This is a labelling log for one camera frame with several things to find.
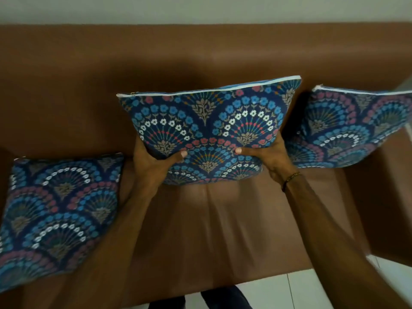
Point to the blue floral patterned cushion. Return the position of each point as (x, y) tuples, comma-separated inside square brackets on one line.
[(209, 125), (54, 218), (347, 128)]

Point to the person's left thumb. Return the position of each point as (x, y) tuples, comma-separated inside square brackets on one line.
[(175, 156)]

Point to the person's right hand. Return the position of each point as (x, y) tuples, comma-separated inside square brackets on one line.
[(273, 157)]

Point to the person's left hand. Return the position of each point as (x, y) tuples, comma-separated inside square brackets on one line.
[(146, 167)]

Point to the person's dark trouser legs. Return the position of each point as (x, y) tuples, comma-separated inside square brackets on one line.
[(219, 299)]

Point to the brown sofa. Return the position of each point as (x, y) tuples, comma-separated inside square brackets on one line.
[(206, 57)]

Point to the person's right forearm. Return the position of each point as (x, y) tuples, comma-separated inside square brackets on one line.
[(341, 244)]

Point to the person's left forearm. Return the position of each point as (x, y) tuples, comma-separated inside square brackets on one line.
[(106, 247)]

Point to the person's right thumb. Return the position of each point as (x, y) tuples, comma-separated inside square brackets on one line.
[(249, 151)]

